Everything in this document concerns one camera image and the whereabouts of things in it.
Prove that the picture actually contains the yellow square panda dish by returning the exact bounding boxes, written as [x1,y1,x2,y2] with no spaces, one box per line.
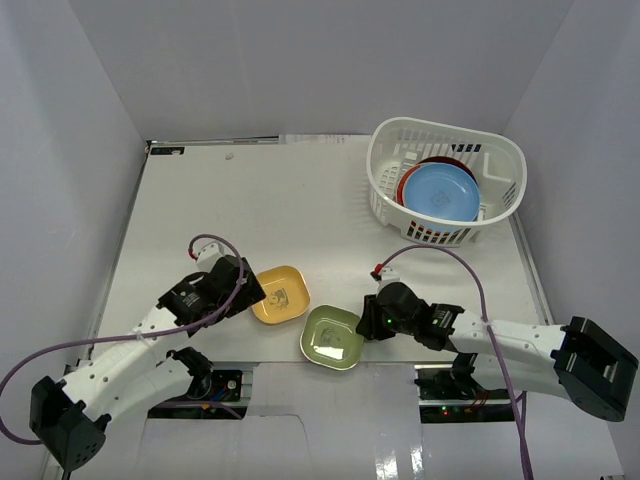
[252,265,311,325]

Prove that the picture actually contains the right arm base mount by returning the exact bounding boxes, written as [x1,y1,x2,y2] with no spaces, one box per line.
[414,366,514,425]

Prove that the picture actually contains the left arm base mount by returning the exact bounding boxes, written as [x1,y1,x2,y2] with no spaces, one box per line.
[147,369,252,420]

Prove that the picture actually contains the red teal flower plate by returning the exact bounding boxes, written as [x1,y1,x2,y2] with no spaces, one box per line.
[395,166,417,206]

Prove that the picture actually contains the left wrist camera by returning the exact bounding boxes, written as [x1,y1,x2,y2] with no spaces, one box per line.
[188,240,224,272]

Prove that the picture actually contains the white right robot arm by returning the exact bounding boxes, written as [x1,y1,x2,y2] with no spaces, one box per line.
[356,282,639,422]

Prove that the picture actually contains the green square panda dish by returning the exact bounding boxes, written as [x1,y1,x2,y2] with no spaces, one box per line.
[300,305,364,371]

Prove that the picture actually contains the paper sheets behind table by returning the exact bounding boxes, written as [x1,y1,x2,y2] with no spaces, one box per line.
[278,134,371,145]

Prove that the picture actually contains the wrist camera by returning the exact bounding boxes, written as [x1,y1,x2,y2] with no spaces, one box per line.
[188,240,224,272]
[370,264,400,288]

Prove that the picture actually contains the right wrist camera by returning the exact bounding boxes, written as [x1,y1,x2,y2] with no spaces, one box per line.
[370,264,400,288]

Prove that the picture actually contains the dark red rimmed plate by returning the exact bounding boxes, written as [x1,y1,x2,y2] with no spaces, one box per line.
[419,156,474,178]

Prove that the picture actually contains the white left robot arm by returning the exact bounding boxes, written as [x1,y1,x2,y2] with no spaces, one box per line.
[29,255,266,473]

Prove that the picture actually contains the black label sticker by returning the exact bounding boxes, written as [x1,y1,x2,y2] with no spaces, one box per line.
[149,146,185,156]

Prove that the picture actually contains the white plastic dish bin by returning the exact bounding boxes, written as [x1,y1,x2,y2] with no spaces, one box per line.
[366,117,527,247]

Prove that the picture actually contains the light blue round plate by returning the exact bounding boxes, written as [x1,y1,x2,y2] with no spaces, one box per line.
[403,163,481,222]

